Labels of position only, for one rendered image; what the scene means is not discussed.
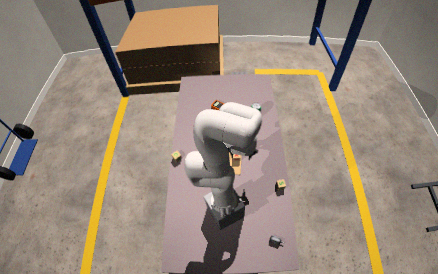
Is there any green drink can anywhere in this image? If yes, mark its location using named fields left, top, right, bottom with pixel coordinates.
left=251, top=103, right=261, bottom=113

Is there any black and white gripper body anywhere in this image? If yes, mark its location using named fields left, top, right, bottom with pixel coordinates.
left=231, top=149, right=251, bottom=156

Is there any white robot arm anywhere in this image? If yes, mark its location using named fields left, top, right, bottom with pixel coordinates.
left=185, top=103, right=262, bottom=218

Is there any tan square mat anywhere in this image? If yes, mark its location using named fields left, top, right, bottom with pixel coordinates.
left=229, top=152, right=241, bottom=175

